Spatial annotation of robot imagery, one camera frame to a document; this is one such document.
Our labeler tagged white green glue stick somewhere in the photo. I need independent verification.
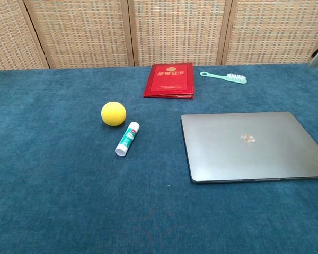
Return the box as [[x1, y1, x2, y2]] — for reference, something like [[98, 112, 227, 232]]
[[114, 121, 140, 157]]

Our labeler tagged grey laptop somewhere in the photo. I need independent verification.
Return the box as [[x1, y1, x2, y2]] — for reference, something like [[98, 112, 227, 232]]
[[180, 111, 318, 185]]

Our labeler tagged bamboo folding screen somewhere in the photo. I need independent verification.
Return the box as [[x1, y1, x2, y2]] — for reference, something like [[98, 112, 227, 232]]
[[0, 0, 318, 72]]

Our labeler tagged mint green brush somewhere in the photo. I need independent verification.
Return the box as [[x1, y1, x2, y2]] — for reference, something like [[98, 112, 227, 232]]
[[199, 71, 248, 85]]

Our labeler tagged red certificate book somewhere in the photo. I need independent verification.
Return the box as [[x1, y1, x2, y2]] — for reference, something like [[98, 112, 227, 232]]
[[143, 62, 195, 101]]

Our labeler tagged blue table cloth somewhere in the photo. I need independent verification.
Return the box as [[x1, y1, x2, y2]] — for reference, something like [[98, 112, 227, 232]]
[[0, 62, 318, 254]]

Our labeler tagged yellow foam ball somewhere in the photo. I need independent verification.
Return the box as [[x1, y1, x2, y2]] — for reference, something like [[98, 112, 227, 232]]
[[101, 101, 127, 127]]

